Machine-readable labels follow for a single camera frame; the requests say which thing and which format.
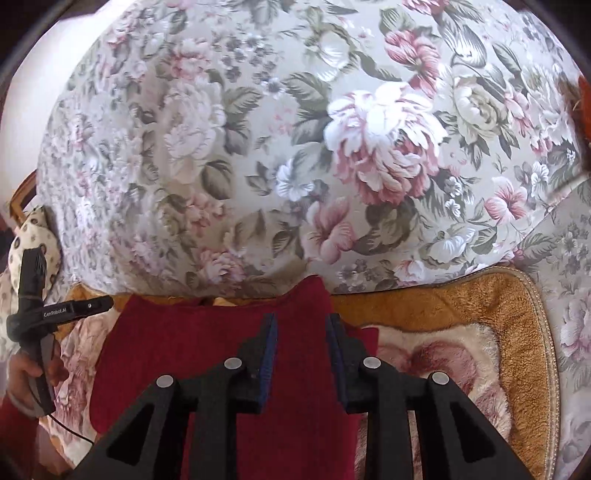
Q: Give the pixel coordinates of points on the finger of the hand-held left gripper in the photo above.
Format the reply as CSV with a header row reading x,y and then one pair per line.
x,y
92,305

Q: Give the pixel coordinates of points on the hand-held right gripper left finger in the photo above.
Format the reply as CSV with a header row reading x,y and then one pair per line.
x,y
268,355

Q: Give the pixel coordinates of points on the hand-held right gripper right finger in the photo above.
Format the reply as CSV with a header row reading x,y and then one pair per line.
x,y
336,355

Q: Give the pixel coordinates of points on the red knit sweater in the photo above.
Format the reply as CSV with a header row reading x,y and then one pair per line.
x,y
300,424

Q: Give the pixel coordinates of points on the person's left forearm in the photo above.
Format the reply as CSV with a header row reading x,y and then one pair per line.
x,y
16,443

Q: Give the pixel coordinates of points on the person's left hand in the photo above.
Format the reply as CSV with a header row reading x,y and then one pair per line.
x,y
21,378

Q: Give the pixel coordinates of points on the cream medallion print pillow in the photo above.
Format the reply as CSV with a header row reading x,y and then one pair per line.
x,y
39,230

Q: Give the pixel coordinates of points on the wooden chair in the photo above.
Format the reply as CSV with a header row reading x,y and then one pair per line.
x,y
23,194

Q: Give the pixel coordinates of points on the brown floral fleece blanket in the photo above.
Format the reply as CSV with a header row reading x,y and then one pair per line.
x,y
461,304

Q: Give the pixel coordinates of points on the floral bedspread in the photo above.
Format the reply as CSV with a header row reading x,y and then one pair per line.
x,y
277,138

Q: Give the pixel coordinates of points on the reddish orange cloth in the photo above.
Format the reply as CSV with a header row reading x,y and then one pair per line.
x,y
579,104

